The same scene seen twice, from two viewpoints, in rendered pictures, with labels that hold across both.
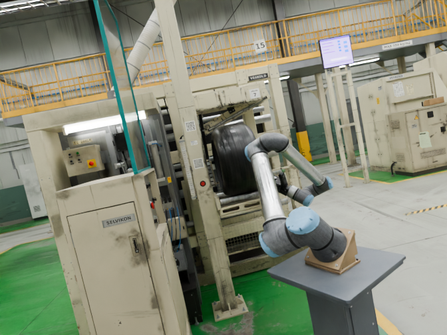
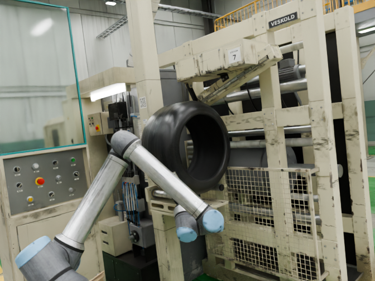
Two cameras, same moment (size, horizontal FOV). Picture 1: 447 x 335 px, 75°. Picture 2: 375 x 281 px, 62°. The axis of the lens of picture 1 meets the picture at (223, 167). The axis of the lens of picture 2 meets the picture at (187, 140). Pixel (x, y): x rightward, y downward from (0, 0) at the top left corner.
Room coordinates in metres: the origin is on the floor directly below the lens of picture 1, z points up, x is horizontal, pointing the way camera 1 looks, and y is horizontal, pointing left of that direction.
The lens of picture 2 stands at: (1.21, -1.74, 1.33)
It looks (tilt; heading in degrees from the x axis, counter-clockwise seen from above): 3 degrees down; 55
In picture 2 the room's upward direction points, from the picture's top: 7 degrees counter-clockwise
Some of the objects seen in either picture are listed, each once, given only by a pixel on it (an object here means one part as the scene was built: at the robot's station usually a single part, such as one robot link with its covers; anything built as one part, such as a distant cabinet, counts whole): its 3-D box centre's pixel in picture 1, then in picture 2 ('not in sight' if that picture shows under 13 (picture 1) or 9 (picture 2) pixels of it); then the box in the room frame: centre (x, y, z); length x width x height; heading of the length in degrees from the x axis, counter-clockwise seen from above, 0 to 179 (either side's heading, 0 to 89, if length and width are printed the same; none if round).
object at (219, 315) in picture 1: (229, 306); not in sight; (2.30, 0.19, 0.02); 0.27 x 0.27 x 0.04; 7
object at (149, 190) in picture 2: (215, 199); (170, 188); (2.33, 0.11, 0.90); 0.40 x 0.03 x 0.10; 7
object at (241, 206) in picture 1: (241, 205); (172, 206); (2.21, -0.08, 0.83); 0.36 x 0.09 x 0.06; 97
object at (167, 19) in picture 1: (197, 159); (154, 139); (2.30, 0.19, 1.25); 0.13 x 0.13 x 2.50; 7
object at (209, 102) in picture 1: (226, 100); (218, 63); (2.66, -0.15, 1.71); 0.61 x 0.25 x 0.15; 97
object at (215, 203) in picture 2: (239, 207); (189, 206); (2.35, -0.06, 0.80); 0.37 x 0.36 x 0.02; 7
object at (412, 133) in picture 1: (420, 139); not in sight; (5.67, -3.88, 0.62); 0.91 x 0.58 x 1.25; 93
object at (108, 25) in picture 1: (124, 86); (35, 76); (1.63, 0.44, 1.74); 0.55 x 0.02 x 0.95; 7
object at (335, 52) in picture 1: (336, 52); not in sight; (5.63, -2.54, 2.60); 0.60 x 0.05 x 0.55; 93
